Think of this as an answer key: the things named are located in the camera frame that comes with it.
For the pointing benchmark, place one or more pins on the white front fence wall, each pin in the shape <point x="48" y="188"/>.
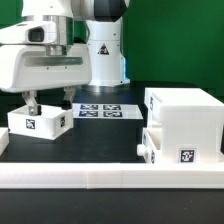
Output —
<point x="103" y="175"/>

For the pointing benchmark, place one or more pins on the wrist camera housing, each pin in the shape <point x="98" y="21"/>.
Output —
<point x="29" y="32"/>

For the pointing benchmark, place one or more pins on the white front drawer box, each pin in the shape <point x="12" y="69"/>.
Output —
<point x="150" y="148"/>

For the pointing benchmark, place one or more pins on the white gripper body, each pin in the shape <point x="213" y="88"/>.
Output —
<point x="27" y="67"/>

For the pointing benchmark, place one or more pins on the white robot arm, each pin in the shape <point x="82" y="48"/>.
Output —
<point x="63" y="44"/>

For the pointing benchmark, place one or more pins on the white drawer box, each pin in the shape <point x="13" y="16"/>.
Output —
<point x="150" y="148"/>
<point x="50" y="124"/>

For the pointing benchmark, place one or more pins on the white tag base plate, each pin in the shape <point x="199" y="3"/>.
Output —
<point x="106" y="111"/>

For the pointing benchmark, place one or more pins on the white left fence wall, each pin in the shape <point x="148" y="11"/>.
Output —
<point x="4" y="139"/>

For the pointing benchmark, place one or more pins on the white fence wall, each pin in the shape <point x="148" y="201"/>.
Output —
<point x="4" y="139"/>
<point x="103" y="175"/>

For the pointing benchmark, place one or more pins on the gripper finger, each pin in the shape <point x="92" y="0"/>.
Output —
<point x="69" y="94"/>
<point x="29" y="97"/>

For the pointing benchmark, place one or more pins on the white drawer cabinet frame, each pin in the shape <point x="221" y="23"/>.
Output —
<point x="191" y="122"/>

